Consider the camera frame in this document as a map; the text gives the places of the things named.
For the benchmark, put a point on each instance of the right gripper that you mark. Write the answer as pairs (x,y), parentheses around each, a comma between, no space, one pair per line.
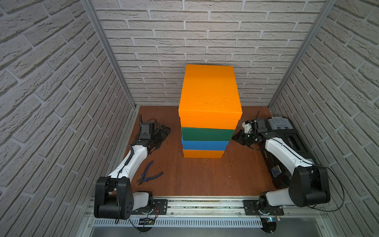
(240,138)

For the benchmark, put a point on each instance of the orange shoebox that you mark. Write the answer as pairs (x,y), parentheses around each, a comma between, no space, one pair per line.
(204,154)
(210,98)

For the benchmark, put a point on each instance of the green shoebox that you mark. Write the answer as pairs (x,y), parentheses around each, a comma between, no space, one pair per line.
(206,134)

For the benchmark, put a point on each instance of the blue shoebox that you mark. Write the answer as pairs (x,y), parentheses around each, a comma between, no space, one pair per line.
(205,145)

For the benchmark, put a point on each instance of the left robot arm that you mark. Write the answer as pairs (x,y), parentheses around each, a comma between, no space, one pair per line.
(114,197)

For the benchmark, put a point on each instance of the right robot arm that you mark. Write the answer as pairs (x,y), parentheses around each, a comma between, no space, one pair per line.
(308,185)

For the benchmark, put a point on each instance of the black plastic toolbox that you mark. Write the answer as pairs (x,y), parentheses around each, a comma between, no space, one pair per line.
(283,150)

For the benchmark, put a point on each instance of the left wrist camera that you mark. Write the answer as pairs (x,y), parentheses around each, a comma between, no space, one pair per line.
(148,130)

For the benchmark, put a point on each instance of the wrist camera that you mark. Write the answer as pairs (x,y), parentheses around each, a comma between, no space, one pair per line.
(255,126)
(148,130)

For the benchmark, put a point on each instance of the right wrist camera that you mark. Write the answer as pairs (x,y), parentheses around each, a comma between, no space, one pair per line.
(255,126)

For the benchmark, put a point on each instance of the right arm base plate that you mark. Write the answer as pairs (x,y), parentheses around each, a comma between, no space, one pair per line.
(260,207)

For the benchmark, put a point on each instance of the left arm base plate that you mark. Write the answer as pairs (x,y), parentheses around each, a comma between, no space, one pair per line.
(159,205)

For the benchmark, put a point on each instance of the aluminium front rail frame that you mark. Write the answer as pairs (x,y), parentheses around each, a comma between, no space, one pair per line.
(208,212)

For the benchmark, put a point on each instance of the left corner aluminium post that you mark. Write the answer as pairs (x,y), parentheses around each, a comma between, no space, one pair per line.
(98,27)

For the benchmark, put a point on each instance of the corner aluminium post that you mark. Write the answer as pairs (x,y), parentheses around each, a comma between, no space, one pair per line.
(98,27)
(321,18)

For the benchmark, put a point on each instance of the right corner aluminium post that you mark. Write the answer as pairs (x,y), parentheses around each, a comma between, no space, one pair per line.
(321,18)

